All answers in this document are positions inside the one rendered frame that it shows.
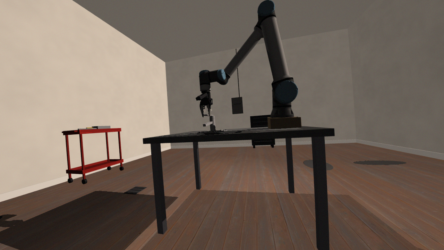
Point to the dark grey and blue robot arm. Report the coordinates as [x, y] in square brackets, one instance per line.
[284, 90]

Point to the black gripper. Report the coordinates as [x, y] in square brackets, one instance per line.
[206, 101]

